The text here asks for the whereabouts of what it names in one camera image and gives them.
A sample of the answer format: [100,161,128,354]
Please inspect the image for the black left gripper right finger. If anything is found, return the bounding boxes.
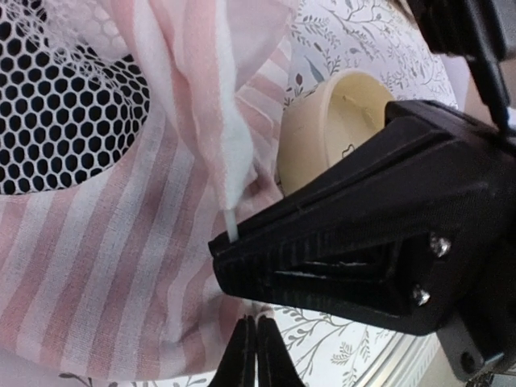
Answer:
[257,316,305,387]

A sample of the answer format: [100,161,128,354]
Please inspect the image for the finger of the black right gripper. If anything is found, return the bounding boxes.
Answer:
[209,100,515,335]

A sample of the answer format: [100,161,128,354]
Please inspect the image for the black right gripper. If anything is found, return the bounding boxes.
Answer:
[406,0,516,382]

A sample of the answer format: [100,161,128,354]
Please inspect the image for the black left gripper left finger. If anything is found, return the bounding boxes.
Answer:
[209,316,256,387]

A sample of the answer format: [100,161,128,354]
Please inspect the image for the white tent pole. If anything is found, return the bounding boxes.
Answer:
[223,209,239,243]

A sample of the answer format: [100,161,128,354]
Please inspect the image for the pink striped pet tent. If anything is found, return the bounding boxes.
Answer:
[1,1,298,381]

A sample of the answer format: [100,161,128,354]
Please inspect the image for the cream pet bowl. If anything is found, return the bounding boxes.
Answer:
[277,69,394,196]

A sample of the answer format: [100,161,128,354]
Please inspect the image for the aluminium front rail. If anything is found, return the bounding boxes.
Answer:
[356,333,465,387]

